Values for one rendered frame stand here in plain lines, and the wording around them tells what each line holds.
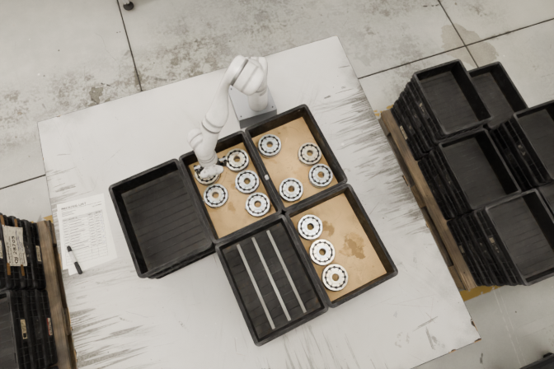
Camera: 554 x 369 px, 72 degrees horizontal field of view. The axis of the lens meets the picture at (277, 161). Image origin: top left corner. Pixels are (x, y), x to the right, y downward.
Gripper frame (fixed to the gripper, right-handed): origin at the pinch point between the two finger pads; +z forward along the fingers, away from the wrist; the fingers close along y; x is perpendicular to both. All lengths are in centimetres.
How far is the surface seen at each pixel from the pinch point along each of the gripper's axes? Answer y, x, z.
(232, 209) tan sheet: -2.8, 18.1, 4.6
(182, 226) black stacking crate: 19.2, 18.2, 4.9
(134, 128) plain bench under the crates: 31, -39, 17
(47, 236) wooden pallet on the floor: 107, -18, 74
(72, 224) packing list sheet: 68, -2, 18
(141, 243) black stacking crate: 36.8, 19.2, 4.9
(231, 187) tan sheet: -5.0, 8.5, 4.5
